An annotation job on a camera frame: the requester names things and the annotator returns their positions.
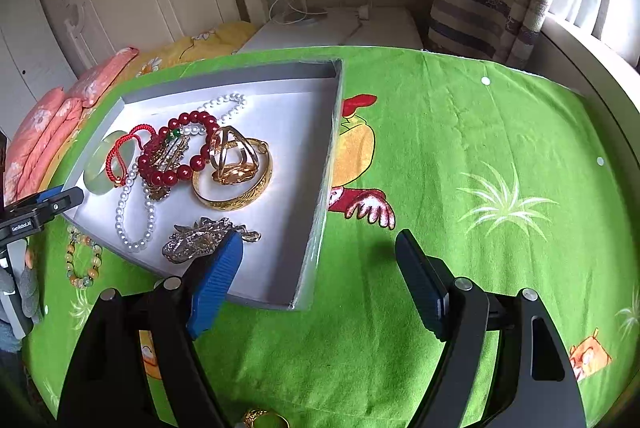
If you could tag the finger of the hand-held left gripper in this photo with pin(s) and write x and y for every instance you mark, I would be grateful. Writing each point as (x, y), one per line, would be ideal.
(62, 200)

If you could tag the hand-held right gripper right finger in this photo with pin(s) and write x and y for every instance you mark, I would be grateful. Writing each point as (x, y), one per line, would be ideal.
(420, 283)

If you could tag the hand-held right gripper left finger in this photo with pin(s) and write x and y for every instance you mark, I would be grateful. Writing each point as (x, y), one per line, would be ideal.
(215, 283)

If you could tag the enamel flower brooch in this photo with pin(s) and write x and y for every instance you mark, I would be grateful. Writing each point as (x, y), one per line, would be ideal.
(190, 243)

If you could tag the gold bangle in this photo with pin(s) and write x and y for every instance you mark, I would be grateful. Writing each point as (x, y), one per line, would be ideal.
(225, 204)

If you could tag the grey cardboard box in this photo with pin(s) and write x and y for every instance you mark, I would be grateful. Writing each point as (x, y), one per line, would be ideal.
(280, 208)

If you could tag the person's left hand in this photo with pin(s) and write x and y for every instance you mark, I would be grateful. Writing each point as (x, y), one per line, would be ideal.
(30, 288)

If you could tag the pale green jade bangle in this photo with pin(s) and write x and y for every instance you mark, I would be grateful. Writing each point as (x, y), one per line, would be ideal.
(97, 180)

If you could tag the pink folded quilt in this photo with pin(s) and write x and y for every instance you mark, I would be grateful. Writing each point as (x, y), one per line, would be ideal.
(42, 133)

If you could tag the pink floral pillow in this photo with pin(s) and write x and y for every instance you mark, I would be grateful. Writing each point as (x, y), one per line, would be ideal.
(102, 75)

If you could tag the green printed blanket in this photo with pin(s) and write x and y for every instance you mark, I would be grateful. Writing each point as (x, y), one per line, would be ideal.
(450, 148)

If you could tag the white wardrobe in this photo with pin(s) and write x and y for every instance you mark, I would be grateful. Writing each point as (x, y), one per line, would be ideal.
(30, 48)

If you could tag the yellow floral cloth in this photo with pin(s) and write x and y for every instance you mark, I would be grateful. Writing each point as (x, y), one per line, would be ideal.
(210, 43)

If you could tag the white charger plug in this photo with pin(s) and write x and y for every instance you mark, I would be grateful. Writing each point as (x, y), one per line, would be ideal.
(364, 12)

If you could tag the white window sill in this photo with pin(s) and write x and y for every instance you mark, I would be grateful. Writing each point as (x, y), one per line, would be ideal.
(580, 53)

